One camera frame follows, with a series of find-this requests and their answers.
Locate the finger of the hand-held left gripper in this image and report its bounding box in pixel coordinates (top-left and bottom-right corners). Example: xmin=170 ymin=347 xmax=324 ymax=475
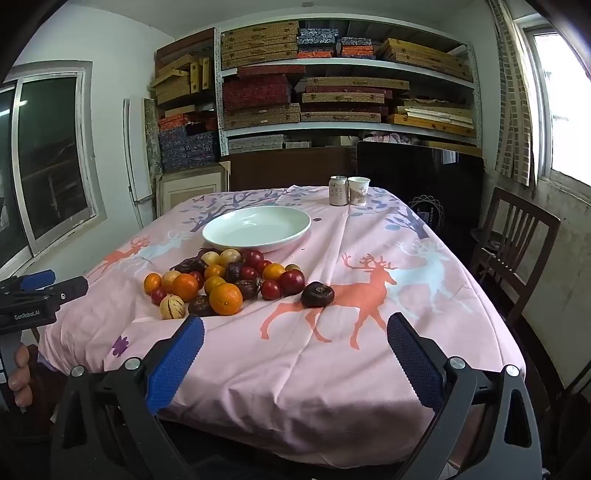
xmin=44 ymin=276 xmax=89 ymax=308
xmin=0 ymin=271 xmax=57 ymax=294

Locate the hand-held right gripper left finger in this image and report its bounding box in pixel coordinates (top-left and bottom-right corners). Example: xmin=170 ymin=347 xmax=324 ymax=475
xmin=50 ymin=316 xmax=206 ymax=480

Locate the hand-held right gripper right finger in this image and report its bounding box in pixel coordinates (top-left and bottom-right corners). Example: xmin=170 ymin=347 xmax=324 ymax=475
xmin=386 ymin=312 xmax=543 ymax=480

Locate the striped yellow pepino melon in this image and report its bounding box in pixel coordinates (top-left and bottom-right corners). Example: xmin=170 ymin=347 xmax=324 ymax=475
xmin=160 ymin=295 xmax=186 ymax=320

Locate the orange mandarin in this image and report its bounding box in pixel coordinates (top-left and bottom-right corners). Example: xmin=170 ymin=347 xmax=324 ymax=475
xmin=173 ymin=273 xmax=199 ymax=302

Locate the large navel orange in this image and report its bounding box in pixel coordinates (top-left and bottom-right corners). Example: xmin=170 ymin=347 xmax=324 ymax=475
xmin=209 ymin=282 xmax=243 ymax=316

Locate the white oval plate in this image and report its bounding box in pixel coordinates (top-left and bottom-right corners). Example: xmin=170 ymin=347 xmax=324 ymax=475
xmin=202 ymin=206 xmax=312 ymax=253

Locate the person's left hand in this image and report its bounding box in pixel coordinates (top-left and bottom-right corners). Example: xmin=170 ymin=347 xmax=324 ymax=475
xmin=8 ymin=344 xmax=34 ymax=409

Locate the pink deer print tablecloth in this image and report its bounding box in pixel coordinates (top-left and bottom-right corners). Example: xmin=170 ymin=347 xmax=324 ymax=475
xmin=37 ymin=185 xmax=527 ymax=469

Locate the dark sliding window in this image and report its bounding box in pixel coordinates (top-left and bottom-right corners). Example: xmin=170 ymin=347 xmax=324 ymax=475
xmin=0 ymin=60 xmax=107 ymax=278

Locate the white leaning board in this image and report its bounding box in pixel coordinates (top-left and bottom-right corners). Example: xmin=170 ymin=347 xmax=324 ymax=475
xmin=123 ymin=95 xmax=154 ymax=202

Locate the dark wooden chair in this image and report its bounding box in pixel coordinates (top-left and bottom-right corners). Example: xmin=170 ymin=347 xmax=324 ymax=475
xmin=471 ymin=187 xmax=561 ymax=324

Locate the grey stone slab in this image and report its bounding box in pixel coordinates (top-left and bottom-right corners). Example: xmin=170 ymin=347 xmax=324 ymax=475
xmin=144 ymin=98 xmax=162 ymax=188

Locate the printed paper cup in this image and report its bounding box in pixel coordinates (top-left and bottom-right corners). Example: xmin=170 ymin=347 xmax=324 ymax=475
xmin=348 ymin=176 xmax=371 ymax=206

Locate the stack of blue floral boxes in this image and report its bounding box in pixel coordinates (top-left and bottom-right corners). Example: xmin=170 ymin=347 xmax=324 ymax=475
xmin=158 ymin=115 xmax=219 ymax=172
xmin=296 ymin=28 xmax=374 ymax=59

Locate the pink beverage can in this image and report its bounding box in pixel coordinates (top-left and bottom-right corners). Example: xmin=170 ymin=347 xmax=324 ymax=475
xmin=329 ymin=176 xmax=350 ymax=206

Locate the brown wooden board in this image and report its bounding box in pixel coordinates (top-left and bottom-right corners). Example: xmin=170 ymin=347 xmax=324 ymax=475
xmin=229 ymin=148 xmax=357 ymax=192

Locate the pink cloth bundle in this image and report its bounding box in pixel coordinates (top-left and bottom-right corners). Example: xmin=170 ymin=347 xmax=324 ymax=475
xmin=361 ymin=130 xmax=419 ymax=144

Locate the stack of grey boxes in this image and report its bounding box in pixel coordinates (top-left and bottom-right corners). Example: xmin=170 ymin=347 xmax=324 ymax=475
xmin=227 ymin=134 xmax=311 ymax=154

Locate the pile of plain wooden boxes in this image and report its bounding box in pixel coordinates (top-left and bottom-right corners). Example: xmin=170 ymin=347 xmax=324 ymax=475
xmin=150 ymin=28 xmax=218 ymax=118

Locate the white metal shelf rack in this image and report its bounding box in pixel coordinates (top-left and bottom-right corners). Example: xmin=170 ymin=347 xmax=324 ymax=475
xmin=215 ymin=18 xmax=483 ymax=158

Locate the stack of flat light boards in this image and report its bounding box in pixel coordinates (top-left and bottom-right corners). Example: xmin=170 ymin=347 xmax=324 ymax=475
xmin=387 ymin=99 xmax=476 ymax=138

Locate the checked beige curtain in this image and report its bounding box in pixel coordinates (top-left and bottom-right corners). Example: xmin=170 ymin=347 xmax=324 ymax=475
xmin=487 ymin=0 xmax=539 ymax=185

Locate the stack of dark red boxes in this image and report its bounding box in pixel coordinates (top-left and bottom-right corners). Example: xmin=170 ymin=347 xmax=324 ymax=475
xmin=223 ymin=65 xmax=306 ymax=114

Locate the bright window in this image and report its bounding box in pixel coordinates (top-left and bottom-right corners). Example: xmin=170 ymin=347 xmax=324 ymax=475
xmin=519 ymin=18 xmax=591 ymax=185

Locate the stack of woven bamboo boxes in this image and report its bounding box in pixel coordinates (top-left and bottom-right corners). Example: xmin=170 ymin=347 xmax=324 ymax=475
xmin=221 ymin=21 xmax=476 ymax=132

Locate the beige picture frame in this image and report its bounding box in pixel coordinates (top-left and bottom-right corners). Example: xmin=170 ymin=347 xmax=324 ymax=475
xmin=156 ymin=161 xmax=230 ymax=217

